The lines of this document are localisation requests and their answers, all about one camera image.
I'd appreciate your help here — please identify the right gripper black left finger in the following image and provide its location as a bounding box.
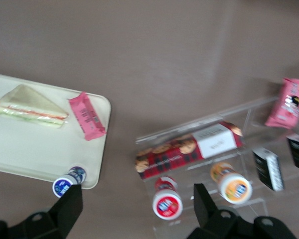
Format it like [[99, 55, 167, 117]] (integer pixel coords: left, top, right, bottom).
[[6, 184, 84, 239]]

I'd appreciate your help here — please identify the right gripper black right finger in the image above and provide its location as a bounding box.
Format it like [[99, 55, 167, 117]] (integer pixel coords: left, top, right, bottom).
[[186, 183, 240, 239]]

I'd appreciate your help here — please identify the triangular sandwich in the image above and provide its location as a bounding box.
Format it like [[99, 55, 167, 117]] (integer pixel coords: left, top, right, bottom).
[[0, 84, 70, 130]]

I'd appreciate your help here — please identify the beige plastic tray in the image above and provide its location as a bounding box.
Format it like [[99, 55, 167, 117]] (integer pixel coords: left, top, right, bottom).
[[0, 72, 112, 190]]

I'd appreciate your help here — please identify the blue lid yogurt cup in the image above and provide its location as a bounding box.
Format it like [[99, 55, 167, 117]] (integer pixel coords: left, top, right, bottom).
[[52, 166, 88, 199]]

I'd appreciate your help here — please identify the clear acrylic stepped shelf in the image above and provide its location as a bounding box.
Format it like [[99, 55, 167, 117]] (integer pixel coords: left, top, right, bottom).
[[135, 95, 299, 239]]

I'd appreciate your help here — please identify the orange lid yogurt cup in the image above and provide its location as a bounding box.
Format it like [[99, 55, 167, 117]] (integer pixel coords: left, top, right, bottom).
[[210, 162, 253, 206]]

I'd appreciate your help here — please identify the red lid yogurt cup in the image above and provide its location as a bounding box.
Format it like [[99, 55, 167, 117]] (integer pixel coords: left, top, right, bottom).
[[152, 176, 184, 221]]

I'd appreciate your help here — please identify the red cookie box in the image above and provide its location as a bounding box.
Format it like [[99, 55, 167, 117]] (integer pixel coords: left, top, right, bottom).
[[135, 120, 244, 181]]

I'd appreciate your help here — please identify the pink wrapped snack bar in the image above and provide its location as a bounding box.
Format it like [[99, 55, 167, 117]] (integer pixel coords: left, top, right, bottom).
[[68, 91, 108, 142]]

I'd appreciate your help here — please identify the pink cartoon print snack pack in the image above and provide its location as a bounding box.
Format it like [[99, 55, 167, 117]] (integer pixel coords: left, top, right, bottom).
[[264, 77, 299, 130]]

